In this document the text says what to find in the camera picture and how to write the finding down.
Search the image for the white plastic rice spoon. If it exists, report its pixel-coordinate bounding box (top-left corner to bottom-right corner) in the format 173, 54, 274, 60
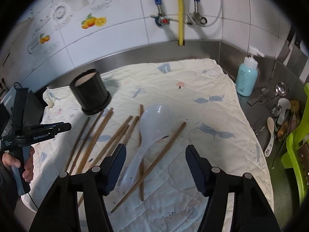
119, 104, 171, 193

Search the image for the person's left hand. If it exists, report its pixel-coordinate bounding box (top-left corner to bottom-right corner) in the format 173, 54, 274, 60
2, 147, 35, 183

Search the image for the black utensil holder cup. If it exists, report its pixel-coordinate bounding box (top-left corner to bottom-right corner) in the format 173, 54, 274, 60
69, 69, 112, 116

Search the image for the green plastic rack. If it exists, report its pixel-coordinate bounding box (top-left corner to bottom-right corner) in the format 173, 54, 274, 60
281, 83, 308, 205

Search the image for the white ceramic spoon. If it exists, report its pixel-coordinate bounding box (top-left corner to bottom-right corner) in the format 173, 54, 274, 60
265, 117, 275, 158

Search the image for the white quilted printed mat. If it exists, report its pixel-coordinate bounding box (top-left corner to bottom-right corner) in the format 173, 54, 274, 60
30, 59, 274, 231

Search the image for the steel ladle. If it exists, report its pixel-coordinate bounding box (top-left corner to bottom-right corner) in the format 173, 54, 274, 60
266, 82, 288, 109

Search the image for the teal soap pump bottle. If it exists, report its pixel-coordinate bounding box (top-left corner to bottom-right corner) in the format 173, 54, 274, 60
235, 46, 265, 97

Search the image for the steel angle valve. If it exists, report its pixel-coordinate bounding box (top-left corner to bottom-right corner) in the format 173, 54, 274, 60
188, 12, 208, 27

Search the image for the red handle water valve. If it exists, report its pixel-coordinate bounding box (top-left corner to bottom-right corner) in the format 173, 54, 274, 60
150, 14, 178, 27

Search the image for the yellow corrugated gas hose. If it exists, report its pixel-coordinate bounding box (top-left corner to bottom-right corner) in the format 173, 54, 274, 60
173, 0, 185, 46

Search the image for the white thin hose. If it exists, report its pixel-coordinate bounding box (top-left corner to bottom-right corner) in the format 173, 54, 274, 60
182, 0, 224, 27

